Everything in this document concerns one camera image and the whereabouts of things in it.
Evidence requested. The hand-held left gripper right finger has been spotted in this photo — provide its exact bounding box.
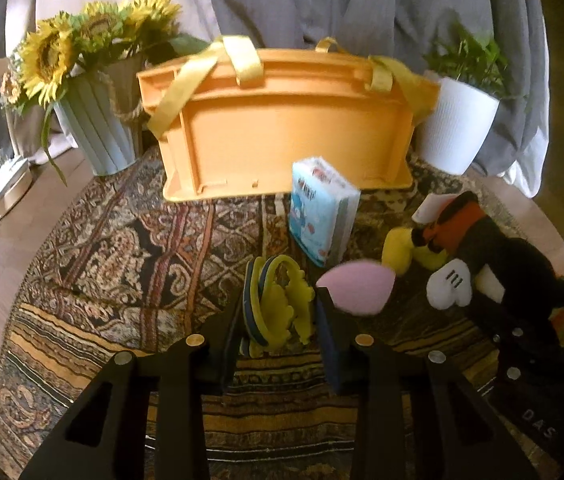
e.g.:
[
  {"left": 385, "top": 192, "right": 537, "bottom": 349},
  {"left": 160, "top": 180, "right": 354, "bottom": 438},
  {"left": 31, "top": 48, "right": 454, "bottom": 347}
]
[{"left": 315, "top": 287, "right": 538, "bottom": 480}]

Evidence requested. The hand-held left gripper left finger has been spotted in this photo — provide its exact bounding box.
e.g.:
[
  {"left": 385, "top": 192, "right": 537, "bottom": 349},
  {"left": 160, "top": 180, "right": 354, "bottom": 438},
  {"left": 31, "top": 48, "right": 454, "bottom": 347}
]
[{"left": 19, "top": 290, "right": 247, "bottom": 480}]

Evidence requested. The yellow and blue foam toy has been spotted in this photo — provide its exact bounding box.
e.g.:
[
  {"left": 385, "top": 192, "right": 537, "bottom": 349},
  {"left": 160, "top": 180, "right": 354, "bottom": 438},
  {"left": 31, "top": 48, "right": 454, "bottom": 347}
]
[{"left": 242, "top": 255, "right": 317, "bottom": 359}]

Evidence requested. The pink egg-shaped sponge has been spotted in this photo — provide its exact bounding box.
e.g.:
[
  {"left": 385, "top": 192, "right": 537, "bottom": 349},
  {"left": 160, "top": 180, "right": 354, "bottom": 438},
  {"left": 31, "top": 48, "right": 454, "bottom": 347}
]
[{"left": 316, "top": 260, "right": 397, "bottom": 317}]

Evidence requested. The black mouse plush toy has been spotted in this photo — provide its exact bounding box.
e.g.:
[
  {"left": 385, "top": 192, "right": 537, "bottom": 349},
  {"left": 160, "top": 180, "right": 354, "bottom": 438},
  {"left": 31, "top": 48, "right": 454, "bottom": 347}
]
[{"left": 382, "top": 191, "right": 559, "bottom": 346}]

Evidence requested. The orange plastic crate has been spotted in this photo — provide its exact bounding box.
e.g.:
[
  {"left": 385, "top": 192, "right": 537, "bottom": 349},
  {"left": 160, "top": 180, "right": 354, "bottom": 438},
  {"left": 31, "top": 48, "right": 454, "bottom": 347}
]
[{"left": 136, "top": 49, "right": 415, "bottom": 204}]

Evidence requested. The patterned paisley rug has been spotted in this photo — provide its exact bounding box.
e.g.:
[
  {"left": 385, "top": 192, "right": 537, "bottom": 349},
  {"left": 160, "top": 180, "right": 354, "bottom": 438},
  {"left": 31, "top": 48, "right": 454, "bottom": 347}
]
[{"left": 0, "top": 147, "right": 563, "bottom": 480}]

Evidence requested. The blue and white tissue pack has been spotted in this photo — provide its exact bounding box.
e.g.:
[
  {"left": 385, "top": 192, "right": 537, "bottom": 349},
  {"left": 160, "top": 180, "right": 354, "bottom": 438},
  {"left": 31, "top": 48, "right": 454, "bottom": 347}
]
[{"left": 289, "top": 156, "right": 361, "bottom": 268}]

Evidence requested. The white ribbed plant pot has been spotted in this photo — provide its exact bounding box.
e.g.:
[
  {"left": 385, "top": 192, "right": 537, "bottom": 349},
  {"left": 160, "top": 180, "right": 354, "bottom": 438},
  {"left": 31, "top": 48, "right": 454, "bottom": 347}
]
[{"left": 414, "top": 76, "right": 501, "bottom": 173}]

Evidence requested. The pale blue pleated vase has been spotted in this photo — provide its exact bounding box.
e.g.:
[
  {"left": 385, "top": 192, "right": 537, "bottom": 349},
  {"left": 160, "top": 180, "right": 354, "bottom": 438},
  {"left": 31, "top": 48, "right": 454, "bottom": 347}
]
[{"left": 53, "top": 71, "right": 137, "bottom": 177}]

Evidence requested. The green leafy plant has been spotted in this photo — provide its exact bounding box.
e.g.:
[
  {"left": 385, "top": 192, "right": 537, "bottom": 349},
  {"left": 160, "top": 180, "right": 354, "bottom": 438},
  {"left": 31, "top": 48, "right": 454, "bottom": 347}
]
[{"left": 422, "top": 20, "right": 519, "bottom": 102}]

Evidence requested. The stack of white boxes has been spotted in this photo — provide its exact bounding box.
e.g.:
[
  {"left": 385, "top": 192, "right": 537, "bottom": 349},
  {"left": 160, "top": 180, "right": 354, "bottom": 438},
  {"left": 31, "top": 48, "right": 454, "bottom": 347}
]
[{"left": 0, "top": 152, "right": 33, "bottom": 226}]

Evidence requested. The sunflower bouquet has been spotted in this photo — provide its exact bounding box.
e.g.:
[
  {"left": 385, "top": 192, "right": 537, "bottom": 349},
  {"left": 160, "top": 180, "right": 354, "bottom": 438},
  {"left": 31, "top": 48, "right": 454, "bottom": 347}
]
[{"left": 0, "top": 0, "right": 207, "bottom": 186}]

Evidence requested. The grey draped cloth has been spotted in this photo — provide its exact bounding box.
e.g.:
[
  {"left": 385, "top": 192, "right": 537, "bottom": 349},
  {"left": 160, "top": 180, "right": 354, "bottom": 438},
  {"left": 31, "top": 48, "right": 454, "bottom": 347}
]
[{"left": 202, "top": 0, "right": 550, "bottom": 198}]

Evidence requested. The brown pot with rope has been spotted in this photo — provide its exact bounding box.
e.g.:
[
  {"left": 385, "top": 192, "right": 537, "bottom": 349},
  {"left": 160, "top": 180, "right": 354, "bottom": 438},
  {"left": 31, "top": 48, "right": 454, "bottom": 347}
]
[{"left": 99, "top": 52, "right": 151, "bottom": 161}]

